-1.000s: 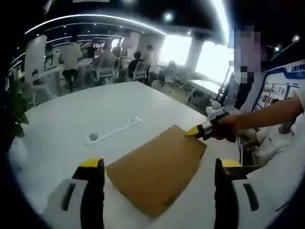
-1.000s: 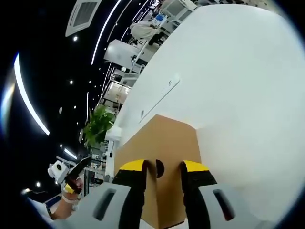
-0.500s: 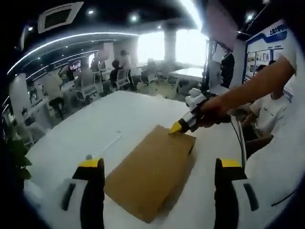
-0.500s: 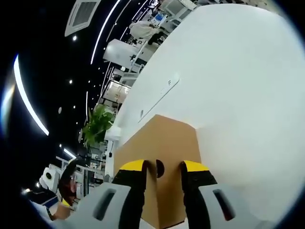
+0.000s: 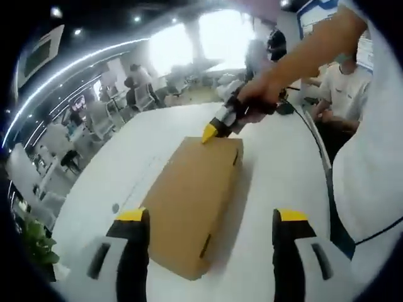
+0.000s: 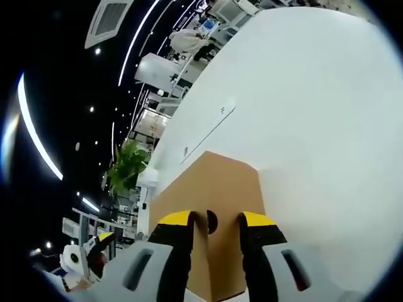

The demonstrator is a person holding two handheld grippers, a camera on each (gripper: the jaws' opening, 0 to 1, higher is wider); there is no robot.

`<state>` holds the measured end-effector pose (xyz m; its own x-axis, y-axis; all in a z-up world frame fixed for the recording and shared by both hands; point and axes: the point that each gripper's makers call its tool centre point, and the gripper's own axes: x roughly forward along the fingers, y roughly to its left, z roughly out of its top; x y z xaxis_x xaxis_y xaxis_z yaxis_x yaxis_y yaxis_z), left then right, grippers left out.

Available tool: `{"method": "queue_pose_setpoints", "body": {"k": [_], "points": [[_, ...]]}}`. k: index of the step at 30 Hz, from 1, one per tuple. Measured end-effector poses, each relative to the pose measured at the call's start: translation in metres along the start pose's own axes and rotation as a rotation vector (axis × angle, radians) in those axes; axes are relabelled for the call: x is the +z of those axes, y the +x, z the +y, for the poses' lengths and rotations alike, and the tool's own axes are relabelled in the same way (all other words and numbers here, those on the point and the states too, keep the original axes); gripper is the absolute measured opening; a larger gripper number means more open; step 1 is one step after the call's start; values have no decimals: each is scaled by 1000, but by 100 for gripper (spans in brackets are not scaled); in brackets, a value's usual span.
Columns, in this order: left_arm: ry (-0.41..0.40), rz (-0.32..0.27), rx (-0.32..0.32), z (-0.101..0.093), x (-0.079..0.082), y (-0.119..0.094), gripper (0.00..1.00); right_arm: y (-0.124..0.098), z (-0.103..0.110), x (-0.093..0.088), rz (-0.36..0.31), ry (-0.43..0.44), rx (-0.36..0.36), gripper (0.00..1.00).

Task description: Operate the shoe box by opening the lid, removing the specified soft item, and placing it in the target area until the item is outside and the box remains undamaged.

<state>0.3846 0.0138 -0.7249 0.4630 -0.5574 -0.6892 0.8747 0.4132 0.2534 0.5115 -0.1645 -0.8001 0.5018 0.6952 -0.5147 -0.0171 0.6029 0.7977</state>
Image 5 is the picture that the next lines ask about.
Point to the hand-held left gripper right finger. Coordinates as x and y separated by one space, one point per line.
289 251

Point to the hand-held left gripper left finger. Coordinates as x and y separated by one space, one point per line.
132 251

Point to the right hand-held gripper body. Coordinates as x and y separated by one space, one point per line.
240 104

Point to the brown cardboard shoe box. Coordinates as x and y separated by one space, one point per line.
195 201

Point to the person's right hand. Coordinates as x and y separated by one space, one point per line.
261 92

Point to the grey round table grommet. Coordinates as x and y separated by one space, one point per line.
115 207

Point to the black computer mouse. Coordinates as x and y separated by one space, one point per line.
288 110

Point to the white office chair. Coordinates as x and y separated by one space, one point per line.
143 97
100 122

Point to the potted green plant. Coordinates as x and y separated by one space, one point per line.
41 245

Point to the ceiling air conditioner unit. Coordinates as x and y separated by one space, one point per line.
41 53

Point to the blue bordered wall board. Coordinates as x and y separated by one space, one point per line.
310 22

